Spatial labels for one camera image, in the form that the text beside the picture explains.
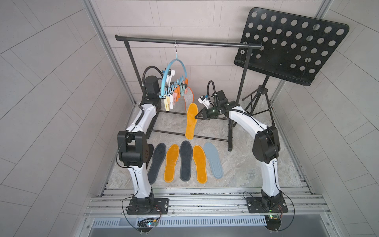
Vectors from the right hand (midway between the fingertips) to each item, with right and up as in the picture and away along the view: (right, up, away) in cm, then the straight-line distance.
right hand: (196, 116), depth 86 cm
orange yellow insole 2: (-3, 0, -1) cm, 3 cm away
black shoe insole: (-28, -21, +5) cm, 36 cm away
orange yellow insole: (+2, -24, +1) cm, 24 cm away
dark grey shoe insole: (-23, -26, +1) cm, 35 cm away
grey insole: (-6, -23, +3) cm, 24 cm away
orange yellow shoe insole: (-15, -25, +1) cm, 29 cm away
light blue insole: (+9, -23, +3) cm, 25 cm away
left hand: (-5, +17, -6) cm, 18 cm away
